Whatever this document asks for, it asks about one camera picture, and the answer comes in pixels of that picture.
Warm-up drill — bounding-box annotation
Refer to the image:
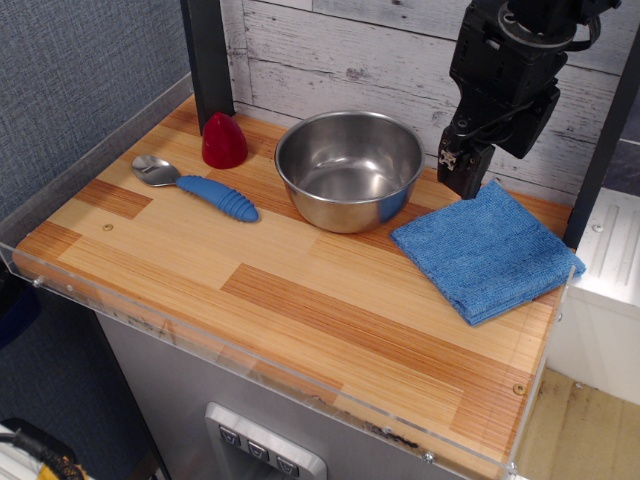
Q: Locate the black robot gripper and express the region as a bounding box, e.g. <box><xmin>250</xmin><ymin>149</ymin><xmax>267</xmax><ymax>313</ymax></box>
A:
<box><xmin>437</xmin><ymin>4</ymin><xmax>568</xmax><ymax>199</ymax></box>

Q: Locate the blue microfiber cloth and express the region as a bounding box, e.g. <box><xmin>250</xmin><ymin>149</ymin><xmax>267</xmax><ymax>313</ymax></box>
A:
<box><xmin>390</xmin><ymin>181</ymin><xmax>586</xmax><ymax>326</ymax></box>

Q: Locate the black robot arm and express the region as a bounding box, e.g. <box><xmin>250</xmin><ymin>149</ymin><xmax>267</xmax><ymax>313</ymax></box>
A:
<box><xmin>437</xmin><ymin>1</ymin><xmax>620</xmax><ymax>200</ymax></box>

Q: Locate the stainless steel bowl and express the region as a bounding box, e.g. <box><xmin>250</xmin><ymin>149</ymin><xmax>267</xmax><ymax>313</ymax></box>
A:
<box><xmin>274</xmin><ymin>111</ymin><xmax>425</xmax><ymax>234</ymax></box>

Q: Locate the white side cabinet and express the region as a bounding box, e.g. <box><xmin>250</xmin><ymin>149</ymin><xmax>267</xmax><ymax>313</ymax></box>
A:
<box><xmin>547</xmin><ymin>188</ymin><xmax>639</xmax><ymax>404</ymax></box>

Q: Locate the red cone-shaped toy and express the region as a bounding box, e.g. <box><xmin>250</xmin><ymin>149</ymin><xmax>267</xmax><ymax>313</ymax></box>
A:
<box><xmin>202</xmin><ymin>112</ymin><xmax>248</xmax><ymax>169</ymax></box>

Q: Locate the silver dispenser panel with buttons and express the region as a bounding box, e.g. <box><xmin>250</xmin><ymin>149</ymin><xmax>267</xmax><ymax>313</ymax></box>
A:
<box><xmin>205</xmin><ymin>402</ymin><xmax>328</xmax><ymax>479</ymax></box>

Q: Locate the clear acrylic table guard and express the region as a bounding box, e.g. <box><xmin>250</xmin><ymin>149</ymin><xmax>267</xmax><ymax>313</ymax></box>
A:
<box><xmin>1</xmin><ymin>77</ymin><xmax>563</xmax><ymax>479</ymax></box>

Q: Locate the black and yellow object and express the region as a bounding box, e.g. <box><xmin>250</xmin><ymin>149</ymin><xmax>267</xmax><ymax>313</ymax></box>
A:
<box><xmin>1</xmin><ymin>418</ymin><xmax>89</xmax><ymax>479</ymax></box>

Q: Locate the dark right frame post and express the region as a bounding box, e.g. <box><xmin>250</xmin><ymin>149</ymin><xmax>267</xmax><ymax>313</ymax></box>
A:
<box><xmin>563</xmin><ymin>33</ymin><xmax>639</xmax><ymax>249</ymax></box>

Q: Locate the dark grey vertical post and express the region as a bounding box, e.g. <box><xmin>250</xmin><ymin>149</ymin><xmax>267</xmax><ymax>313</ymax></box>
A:
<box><xmin>180</xmin><ymin>0</ymin><xmax>235</xmax><ymax>133</ymax></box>

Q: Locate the spoon with blue handle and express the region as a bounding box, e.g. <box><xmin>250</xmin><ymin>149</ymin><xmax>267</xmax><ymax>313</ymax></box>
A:
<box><xmin>131</xmin><ymin>155</ymin><xmax>259</xmax><ymax>223</ymax></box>

